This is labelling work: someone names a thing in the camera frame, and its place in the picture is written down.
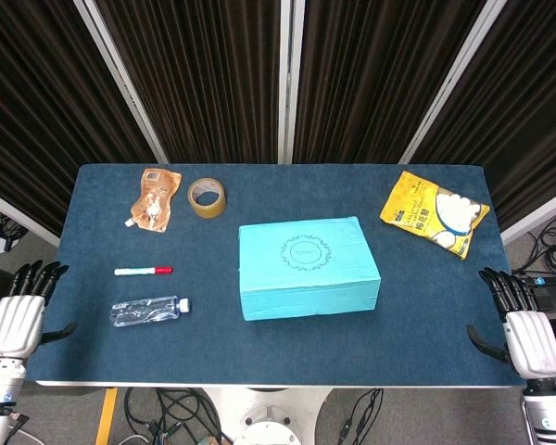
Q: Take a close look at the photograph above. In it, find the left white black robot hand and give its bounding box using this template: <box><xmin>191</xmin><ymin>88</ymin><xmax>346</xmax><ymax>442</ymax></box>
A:
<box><xmin>0</xmin><ymin>260</ymin><xmax>78</xmax><ymax>360</ymax></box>

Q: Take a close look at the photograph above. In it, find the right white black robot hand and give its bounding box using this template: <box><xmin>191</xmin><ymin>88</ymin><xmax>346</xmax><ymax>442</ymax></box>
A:
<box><xmin>465</xmin><ymin>267</ymin><xmax>556</xmax><ymax>380</ymax></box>

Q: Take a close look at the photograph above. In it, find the light blue shoe box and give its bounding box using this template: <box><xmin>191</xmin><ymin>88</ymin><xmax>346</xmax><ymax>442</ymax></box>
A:
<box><xmin>237</xmin><ymin>215</ymin><xmax>383</xmax><ymax>323</ymax></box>

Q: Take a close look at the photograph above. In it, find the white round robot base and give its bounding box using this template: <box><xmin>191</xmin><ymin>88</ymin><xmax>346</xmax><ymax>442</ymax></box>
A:
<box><xmin>202</xmin><ymin>387</ymin><xmax>335</xmax><ymax>445</ymax></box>

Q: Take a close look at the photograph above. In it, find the black power strip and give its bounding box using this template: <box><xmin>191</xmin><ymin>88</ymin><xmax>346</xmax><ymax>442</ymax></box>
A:
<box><xmin>513</xmin><ymin>273</ymin><xmax>556</xmax><ymax>312</ymax></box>

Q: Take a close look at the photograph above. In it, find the yellow floor tape strip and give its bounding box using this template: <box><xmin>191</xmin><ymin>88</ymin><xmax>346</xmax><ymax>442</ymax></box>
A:
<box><xmin>94</xmin><ymin>387</ymin><xmax>120</xmax><ymax>445</ymax></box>

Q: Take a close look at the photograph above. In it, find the clear plastic water bottle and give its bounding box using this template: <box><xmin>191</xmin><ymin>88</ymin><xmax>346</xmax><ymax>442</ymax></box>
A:
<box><xmin>109</xmin><ymin>295</ymin><xmax>192</xmax><ymax>328</ymax></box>

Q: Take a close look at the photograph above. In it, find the white marker red cap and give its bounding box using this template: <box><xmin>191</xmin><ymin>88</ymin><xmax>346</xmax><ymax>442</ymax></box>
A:
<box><xmin>113</xmin><ymin>266</ymin><xmax>174</xmax><ymax>277</ymax></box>

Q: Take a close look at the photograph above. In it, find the yellow snack bag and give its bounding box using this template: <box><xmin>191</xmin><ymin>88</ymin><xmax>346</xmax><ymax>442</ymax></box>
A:
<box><xmin>379</xmin><ymin>170</ymin><xmax>491</xmax><ymax>261</ymax></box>

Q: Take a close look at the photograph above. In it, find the brown spout pouch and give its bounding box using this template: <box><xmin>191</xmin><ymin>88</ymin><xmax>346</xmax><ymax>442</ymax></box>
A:
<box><xmin>124</xmin><ymin>168</ymin><xmax>183</xmax><ymax>233</ymax></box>

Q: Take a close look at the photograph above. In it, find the dark pleated partition panel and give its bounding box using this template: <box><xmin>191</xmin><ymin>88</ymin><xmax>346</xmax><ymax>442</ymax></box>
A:
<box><xmin>411</xmin><ymin>0</ymin><xmax>556</xmax><ymax>231</ymax></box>
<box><xmin>292</xmin><ymin>0</ymin><xmax>488</xmax><ymax>164</ymax></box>
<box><xmin>95</xmin><ymin>0</ymin><xmax>284</xmax><ymax>164</ymax></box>
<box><xmin>0</xmin><ymin>0</ymin><xmax>157</xmax><ymax>236</ymax></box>

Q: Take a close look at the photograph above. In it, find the brown packing tape roll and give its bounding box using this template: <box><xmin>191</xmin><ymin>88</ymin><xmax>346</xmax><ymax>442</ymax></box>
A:
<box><xmin>187</xmin><ymin>177</ymin><xmax>227</xmax><ymax>218</ymax></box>

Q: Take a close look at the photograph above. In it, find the dark blue table cloth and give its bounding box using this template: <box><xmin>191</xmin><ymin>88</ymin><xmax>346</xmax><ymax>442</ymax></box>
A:
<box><xmin>26</xmin><ymin>162</ymin><xmax>525</xmax><ymax>387</ymax></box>

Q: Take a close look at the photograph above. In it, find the grey partition post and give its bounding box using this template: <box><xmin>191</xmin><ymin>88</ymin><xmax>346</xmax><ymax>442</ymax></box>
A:
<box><xmin>499</xmin><ymin>184</ymin><xmax>556</xmax><ymax>246</ymax></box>
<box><xmin>0</xmin><ymin>184</ymin><xmax>60</xmax><ymax>248</ymax></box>
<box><xmin>72</xmin><ymin>0</ymin><xmax>170</xmax><ymax>164</ymax></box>
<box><xmin>277</xmin><ymin>0</ymin><xmax>306</xmax><ymax>164</ymax></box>
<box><xmin>398</xmin><ymin>0</ymin><xmax>509</xmax><ymax>164</ymax></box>

